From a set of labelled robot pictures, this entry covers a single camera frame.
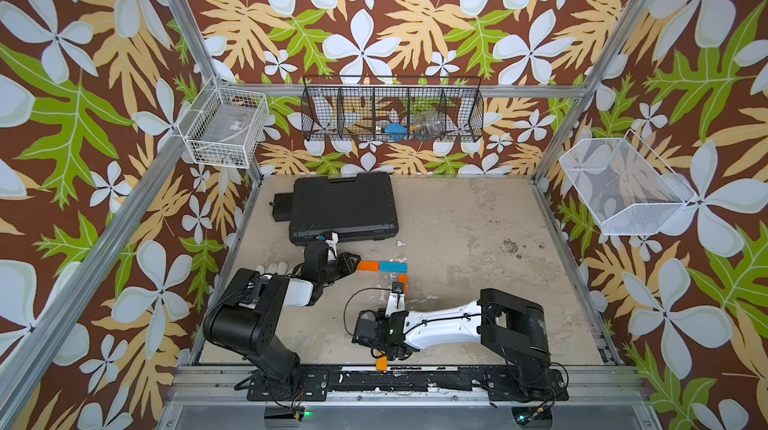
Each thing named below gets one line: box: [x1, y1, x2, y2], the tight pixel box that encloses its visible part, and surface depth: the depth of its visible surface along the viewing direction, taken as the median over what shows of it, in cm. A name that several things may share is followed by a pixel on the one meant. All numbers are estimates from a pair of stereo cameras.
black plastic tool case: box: [270, 172, 399, 244], surface depth 104 cm
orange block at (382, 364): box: [376, 356, 388, 371], surface depth 78 cm
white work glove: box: [255, 261, 289, 276], surface depth 97 cm
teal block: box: [379, 261, 409, 273], surface depth 98 cm
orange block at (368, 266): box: [357, 260, 379, 272], surface depth 96 cm
